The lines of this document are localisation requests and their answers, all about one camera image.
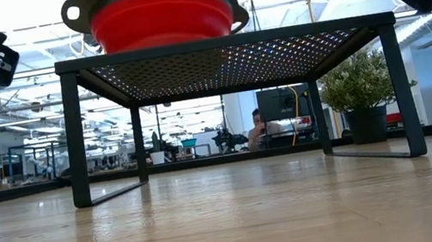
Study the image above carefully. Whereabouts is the green plant in black pot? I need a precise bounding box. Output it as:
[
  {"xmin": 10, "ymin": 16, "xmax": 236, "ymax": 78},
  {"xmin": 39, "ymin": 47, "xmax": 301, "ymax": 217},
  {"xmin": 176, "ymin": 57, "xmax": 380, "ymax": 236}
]
[{"xmin": 313, "ymin": 39, "xmax": 427, "ymax": 151}]

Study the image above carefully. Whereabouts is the red collapsible bowl grey rim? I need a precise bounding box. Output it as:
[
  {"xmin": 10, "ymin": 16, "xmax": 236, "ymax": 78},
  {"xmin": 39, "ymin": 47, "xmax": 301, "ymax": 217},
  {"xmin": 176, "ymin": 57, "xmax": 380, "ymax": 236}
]
[{"xmin": 58, "ymin": 0, "xmax": 253, "ymax": 62}]

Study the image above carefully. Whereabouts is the black computer monitor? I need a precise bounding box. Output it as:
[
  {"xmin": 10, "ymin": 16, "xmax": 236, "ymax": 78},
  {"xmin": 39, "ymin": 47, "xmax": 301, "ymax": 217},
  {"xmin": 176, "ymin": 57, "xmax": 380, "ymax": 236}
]
[{"xmin": 255, "ymin": 82, "xmax": 314, "ymax": 124}]

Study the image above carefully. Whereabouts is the cactus in white pot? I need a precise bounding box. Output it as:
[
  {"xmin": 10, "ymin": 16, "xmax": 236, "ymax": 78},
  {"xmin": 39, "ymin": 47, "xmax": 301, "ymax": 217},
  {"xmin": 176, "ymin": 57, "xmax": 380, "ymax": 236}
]
[{"xmin": 146, "ymin": 130, "xmax": 168, "ymax": 166}]

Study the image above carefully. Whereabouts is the black perforated metal riser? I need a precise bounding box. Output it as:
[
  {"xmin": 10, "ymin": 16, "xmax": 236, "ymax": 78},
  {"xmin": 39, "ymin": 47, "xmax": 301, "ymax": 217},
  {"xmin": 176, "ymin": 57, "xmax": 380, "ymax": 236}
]
[{"xmin": 52, "ymin": 6, "xmax": 429, "ymax": 212}]

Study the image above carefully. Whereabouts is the small teal bin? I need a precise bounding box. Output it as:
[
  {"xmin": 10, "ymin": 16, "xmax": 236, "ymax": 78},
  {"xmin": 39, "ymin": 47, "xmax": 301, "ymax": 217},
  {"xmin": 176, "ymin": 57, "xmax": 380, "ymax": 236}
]
[{"xmin": 180, "ymin": 136, "xmax": 199, "ymax": 149}]

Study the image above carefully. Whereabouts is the person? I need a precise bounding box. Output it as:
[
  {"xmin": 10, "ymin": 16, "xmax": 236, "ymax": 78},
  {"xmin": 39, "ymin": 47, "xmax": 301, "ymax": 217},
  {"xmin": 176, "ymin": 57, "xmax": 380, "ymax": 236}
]
[{"xmin": 241, "ymin": 104, "xmax": 286, "ymax": 153}]

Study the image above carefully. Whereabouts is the black aluminium table frame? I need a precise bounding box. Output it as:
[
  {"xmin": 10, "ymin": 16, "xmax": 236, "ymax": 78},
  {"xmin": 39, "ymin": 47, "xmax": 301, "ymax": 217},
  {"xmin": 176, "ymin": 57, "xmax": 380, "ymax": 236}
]
[{"xmin": 0, "ymin": 120, "xmax": 432, "ymax": 208}]

